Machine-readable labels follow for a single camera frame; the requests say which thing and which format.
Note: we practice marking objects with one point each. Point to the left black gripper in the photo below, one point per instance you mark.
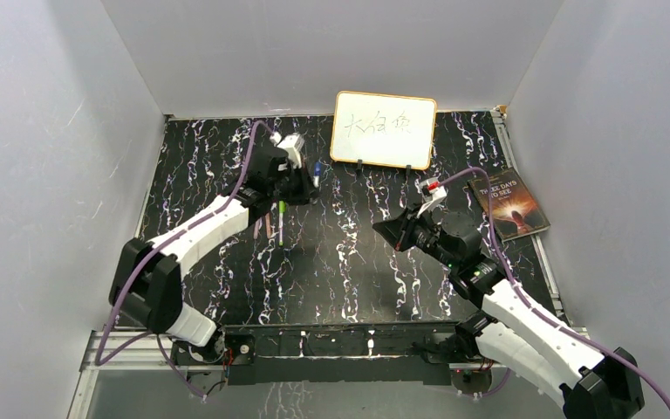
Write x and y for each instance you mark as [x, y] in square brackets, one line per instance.
[307, 193]

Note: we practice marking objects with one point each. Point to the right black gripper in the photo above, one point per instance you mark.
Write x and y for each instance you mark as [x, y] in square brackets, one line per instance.
[399, 230]

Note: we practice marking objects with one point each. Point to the green white pen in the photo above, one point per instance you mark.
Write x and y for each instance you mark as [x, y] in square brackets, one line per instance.
[280, 222]

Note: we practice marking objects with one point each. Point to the orange marker pen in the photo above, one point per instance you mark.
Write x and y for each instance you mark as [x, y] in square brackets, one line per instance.
[268, 226]

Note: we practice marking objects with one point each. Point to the pink marker pen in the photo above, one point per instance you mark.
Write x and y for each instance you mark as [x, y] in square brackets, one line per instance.
[257, 227]

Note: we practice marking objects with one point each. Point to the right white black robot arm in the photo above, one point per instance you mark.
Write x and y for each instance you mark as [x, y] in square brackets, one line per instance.
[509, 328]

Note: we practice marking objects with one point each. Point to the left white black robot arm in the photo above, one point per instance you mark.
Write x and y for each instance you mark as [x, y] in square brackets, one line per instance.
[147, 281]

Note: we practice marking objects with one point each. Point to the dark paperback book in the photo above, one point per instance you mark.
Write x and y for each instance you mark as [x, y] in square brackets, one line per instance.
[514, 209]

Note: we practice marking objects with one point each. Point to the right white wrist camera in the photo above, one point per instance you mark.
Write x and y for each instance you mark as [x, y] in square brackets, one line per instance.
[432, 193]

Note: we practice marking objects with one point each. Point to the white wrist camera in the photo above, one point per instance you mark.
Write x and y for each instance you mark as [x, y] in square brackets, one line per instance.
[432, 193]
[292, 144]

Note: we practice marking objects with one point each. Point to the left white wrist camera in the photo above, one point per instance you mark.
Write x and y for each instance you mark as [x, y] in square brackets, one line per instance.
[292, 144]

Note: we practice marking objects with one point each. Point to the white board yellow frame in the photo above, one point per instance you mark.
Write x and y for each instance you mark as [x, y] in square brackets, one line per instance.
[383, 130]

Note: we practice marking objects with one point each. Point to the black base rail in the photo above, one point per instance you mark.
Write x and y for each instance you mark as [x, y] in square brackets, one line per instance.
[425, 352]

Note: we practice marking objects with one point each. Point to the aluminium frame rail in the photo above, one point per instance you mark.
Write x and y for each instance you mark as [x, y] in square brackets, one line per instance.
[137, 382]

